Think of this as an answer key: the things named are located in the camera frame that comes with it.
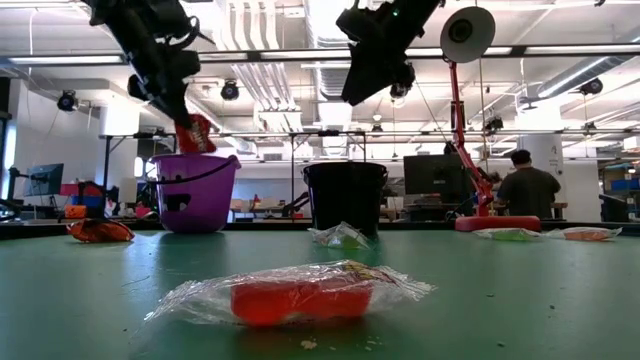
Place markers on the white round column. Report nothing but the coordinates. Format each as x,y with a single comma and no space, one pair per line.
547,147

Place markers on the red desk lamp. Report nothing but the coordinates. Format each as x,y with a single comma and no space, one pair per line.
497,223

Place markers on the clear-wrapped orange jelly candy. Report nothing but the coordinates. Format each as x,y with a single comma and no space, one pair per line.
582,234
300,300

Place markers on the purple face-printed plastic bucket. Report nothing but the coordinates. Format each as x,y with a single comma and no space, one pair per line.
200,205

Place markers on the silver air duct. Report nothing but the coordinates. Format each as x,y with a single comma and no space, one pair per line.
330,80

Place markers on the orange wrapped candy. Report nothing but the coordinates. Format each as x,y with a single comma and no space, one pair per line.
100,232

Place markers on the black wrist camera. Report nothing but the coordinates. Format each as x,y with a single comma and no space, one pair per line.
186,62
352,25

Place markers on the person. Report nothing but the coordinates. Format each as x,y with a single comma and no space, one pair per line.
450,148
529,190

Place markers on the black ceiling camera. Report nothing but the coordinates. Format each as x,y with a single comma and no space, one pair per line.
494,125
591,86
230,91
67,101
408,84

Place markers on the black office chair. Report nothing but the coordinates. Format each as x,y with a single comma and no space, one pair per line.
612,209

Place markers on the black background frame stand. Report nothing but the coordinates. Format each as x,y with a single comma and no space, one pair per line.
106,175

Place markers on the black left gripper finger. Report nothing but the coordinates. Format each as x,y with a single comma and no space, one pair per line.
171,112
184,105

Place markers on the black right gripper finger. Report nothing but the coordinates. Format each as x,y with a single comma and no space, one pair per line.
392,67
362,75

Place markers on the small pale crumb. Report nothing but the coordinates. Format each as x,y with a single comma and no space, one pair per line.
309,344

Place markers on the black background robot arm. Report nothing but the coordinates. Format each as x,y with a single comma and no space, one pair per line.
295,205

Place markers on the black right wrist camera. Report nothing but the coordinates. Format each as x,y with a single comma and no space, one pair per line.
352,25

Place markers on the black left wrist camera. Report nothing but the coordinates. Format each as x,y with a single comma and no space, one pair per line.
186,62

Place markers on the red storage bin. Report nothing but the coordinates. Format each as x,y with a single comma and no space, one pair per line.
70,189

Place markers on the black plastic bucket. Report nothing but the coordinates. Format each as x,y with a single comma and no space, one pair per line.
345,195

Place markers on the clear-wrapped green jelly candy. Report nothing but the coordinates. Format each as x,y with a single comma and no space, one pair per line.
342,239
507,235

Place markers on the small computer monitor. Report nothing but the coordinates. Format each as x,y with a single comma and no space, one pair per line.
46,179

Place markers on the large black monitor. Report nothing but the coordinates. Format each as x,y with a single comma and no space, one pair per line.
437,175

